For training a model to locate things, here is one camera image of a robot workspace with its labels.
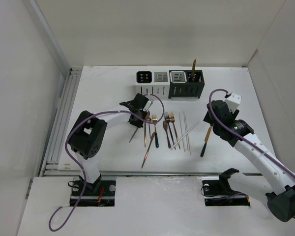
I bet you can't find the purple cable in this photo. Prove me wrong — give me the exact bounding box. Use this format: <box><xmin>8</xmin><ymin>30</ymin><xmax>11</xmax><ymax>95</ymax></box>
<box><xmin>208</xmin><ymin>88</ymin><xmax>295</xmax><ymax>220</ymax></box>
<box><xmin>48</xmin><ymin>94</ymin><xmax>165</xmax><ymax>233</ymax></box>

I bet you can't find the large copper spoon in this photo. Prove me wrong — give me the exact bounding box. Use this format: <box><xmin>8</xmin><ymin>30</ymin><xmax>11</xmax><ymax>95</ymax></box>
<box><xmin>144</xmin><ymin>111</ymin><xmax>150</xmax><ymax>147</ymax></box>

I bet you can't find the gold fork dark handle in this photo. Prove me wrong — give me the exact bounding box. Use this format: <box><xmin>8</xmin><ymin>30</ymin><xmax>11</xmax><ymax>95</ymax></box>
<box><xmin>152</xmin><ymin>115</ymin><xmax>159</xmax><ymax>148</ymax></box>

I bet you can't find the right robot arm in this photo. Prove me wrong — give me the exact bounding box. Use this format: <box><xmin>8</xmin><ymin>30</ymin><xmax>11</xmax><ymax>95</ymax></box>
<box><xmin>204</xmin><ymin>99</ymin><xmax>295</xmax><ymax>222</ymax></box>

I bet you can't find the white chopstick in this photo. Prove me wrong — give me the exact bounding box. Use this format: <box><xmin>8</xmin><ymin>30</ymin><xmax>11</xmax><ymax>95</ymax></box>
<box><xmin>170</xmin><ymin>121</ymin><xmax>200</xmax><ymax>150</ymax></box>

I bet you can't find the aluminium rail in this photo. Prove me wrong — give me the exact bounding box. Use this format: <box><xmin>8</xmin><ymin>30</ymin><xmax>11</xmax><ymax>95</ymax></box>
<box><xmin>41</xmin><ymin>171</ymin><xmax>264</xmax><ymax>178</ymax></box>
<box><xmin>38</xmin><ymin>67</ymin><xmax>82</xmax><ymax>177</ymax></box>

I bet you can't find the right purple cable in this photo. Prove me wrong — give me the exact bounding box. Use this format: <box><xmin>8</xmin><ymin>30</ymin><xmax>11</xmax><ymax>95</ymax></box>
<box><xmin>208</xmin><ymin>88</ymin><xmax>295</xmax><ymax>220</ymax></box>

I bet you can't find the white utensil holder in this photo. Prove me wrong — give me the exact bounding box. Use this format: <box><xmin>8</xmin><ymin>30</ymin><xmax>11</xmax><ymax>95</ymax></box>
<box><xmin>135</xmin><ymin>71</ymin><xmax>170</xmax><ymax>99</ymax></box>

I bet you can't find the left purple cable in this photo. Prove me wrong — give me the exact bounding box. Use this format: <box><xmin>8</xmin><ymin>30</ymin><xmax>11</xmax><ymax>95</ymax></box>
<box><xmin>48</xmin><ymin>94</ymin><xmax>165</xmax><ymax>233</ymax></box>

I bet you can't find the gold knife black handle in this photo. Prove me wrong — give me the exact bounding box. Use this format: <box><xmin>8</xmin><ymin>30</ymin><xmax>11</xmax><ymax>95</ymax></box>
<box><xmin>200</xmin><ymin>126</ymin><xmax>212</xmax><ymax>157</ymax></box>

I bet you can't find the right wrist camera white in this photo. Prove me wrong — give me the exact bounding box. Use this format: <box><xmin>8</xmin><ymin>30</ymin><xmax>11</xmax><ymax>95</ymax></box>
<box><xmin>224</xmin><ymin>92</ymin><xmax>242</xmax><ymax>113</ymax></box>

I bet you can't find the small copper spoon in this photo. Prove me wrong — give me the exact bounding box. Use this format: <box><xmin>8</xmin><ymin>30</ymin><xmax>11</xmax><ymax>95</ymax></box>
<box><xmin>147</xmin><ymin>118</ymin><xmax>151</xmax><ymax>138</ymax></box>

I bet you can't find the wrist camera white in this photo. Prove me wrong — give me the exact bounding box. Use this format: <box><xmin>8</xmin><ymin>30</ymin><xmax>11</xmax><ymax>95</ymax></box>
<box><xmin>224</xmin><ymin>92</ymin><xmax>242</xmax><ymax>113</ymax></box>
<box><xmin>143</xmin><ymin>99</ymin><xmax>153</xmax><ymax>112</ymax></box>

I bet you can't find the front aluminium rail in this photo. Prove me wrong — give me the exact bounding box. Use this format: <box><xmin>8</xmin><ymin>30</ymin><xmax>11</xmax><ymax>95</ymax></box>
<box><xmin>41</xmin><ymin>171</ymin><xmax>264</xmax><ymax>178</ymax></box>

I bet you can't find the aluminium rail left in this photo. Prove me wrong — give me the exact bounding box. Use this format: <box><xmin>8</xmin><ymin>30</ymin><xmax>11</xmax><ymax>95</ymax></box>
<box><xmin>38</xmin><ymin>67</ymin><xmax>82</xmax><ymax>177</ymax></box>

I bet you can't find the metal chopstick right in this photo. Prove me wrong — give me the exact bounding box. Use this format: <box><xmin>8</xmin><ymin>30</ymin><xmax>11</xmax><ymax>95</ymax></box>
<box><xmin>183</xmin><ymin>111</ymin><xmax>191</xmax><ymax>155</ymax></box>

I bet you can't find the copper knife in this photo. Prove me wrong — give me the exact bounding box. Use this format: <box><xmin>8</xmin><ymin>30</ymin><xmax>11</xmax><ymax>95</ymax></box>
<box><xmin>141</xmin><ymin>132</ymin><xmax>156</xmax><ymax>169</ymax></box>

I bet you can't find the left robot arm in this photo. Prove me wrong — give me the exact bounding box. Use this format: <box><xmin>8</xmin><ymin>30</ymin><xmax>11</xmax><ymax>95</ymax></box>
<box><xmin>65</xmin><ymin>93</ymin><xmax>153</xmax><ymax>195</ymax></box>

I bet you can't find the copper fork right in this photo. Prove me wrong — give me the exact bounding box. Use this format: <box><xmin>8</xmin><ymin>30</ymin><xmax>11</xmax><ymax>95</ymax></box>
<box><xmin>169</xmin><ymin>112</ymin><xmax>178</xmax><ymax>141</ymax></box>

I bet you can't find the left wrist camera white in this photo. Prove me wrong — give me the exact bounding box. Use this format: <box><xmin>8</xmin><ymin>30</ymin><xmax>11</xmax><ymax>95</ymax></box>
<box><xmin>143</xmin><ymin>99</ymin><xmax>153</xmax><ymax>112</ymax></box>

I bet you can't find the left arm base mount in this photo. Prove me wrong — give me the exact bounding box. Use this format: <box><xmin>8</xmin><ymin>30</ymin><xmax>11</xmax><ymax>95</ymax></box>
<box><xmin>68</xmin><ymin>177</ymin><xmax>116</xmax><ymax>207</ymax></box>

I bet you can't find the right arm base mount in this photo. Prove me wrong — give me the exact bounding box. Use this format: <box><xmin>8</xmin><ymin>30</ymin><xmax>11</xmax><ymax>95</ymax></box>
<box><xmin>201</xmin><ymin>168</ymin><xmax>250</xmax><ymax>207</ymax></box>

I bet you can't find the black fork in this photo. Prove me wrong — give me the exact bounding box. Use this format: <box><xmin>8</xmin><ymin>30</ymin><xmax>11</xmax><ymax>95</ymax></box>
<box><xmin>165</xmin><ymin>112</ymin><xmax>175</xmax><ymax>144</ymax></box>

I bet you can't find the black utensil holder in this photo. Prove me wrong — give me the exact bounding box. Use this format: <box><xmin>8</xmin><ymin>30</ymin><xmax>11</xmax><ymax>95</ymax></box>
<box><xmin>168</xmin><ymin>70</ymin><xmax>205</xmax><ymax>99</ymax></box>

